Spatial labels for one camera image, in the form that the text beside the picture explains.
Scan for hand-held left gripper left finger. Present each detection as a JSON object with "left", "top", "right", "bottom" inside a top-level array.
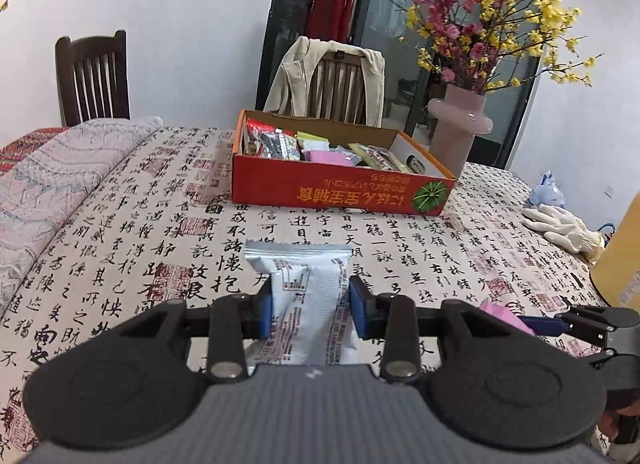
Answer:
[{"left": 117, "top": 291, "right": 275, "bottom": 385}]

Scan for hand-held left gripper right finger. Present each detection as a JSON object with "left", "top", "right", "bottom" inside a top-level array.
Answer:
[{"left": 348, "top": 276, "right": 521, "bottom": 385}]

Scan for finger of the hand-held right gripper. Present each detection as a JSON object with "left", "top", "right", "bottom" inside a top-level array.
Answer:
[{"left": 519, "top": 305, "right": 640, "bottom": 345}]

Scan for pink snack packet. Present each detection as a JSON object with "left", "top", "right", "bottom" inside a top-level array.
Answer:
[{"left": 477, "top": 296, "right": 534, "bottom": 338}]

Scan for silver snack packet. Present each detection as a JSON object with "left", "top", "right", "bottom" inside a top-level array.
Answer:
[{"left": 243, "top": 239, "right": 361, "bottom": 368}]

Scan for red cardboard box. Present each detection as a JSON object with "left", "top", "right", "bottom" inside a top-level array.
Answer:
[{"left": 231, "top": 109, "right": 457, "bottom": 218}]

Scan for pile of snack packets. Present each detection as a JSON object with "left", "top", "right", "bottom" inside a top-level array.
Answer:
[{"left": 243, "top": 119, "right": 409, "bottom": 176}]

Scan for person's right hand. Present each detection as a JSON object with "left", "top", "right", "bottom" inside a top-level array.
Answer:
[{"left": 599, "top": 410, "right": 628, "bottom": 460}]

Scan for white cotton glove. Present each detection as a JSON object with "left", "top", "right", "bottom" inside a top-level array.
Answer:
[{"left": 522, "top": 205, "right": 606, "bottom": 263}]

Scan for pink glass vase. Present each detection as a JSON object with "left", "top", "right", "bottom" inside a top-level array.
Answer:
[{"left": 427, "top": 84, "right": 494, "bottom": 176}]

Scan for light wooden chair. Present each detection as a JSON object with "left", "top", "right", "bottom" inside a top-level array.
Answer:
[{"left": 307, "top": 51, "right": 369, "bottom": 125}]

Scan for chair with cream jacket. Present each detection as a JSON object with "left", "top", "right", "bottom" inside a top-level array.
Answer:
[{"left": 263, "top": 35, "right": 386, "bottom": 128}]

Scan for folded patterned blanket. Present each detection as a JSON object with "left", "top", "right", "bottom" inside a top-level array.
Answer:
[{"left": 0, "top": 116, "right": 164, "bottom": 316}]

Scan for dark wooden chair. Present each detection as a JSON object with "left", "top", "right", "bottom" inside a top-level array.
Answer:
[{"left": 55, "top": 30, "right": 131, "bottom": 128}]

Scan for yellow and pink flower branches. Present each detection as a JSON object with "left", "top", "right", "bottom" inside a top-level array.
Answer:
[{"left": 350, "top": 0, "right": 599, "bottom": 96}]

